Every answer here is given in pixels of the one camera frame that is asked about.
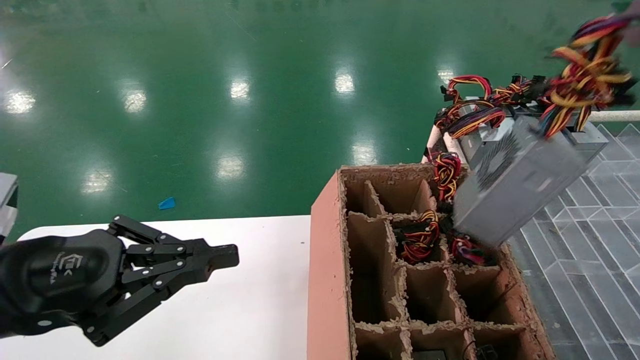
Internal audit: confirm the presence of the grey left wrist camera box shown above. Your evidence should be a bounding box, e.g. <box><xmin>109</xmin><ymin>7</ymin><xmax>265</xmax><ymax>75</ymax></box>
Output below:
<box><xmin>0</xmin><ymin>172</ymin><xmax>18</xmax><ymax>240</ymax></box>

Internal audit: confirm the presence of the pinkish white tube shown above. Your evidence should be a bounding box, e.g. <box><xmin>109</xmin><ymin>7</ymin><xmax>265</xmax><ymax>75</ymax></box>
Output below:
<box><xmin>442</xmin><ymin>132</ymin><xmax>466</xmax><ymax>163</ymax></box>
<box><xmin>422</xmin><ymin>124</ymin><xmax>443</xmax><ymax>165</ymax></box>

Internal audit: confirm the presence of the brown cardboard box with dividers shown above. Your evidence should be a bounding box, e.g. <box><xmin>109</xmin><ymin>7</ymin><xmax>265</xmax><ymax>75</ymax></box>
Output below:
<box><xmin>306</xmin><ymin>163</ymin><xmax>556</xmax><ymax>360</ymax></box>

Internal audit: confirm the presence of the white horizontal pole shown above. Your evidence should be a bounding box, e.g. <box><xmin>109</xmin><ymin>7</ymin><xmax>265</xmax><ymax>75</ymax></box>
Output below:
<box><xmin>589</xmin><ymin>110</ymin><xmax>640</xmax><ymax>123</ymax></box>

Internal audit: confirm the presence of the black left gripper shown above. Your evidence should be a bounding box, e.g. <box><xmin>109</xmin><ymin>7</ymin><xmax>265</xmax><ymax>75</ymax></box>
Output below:
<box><xmin>0</xmin><ymin>215</ymin><xmax>240</xmax><ymax>347</ymax></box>

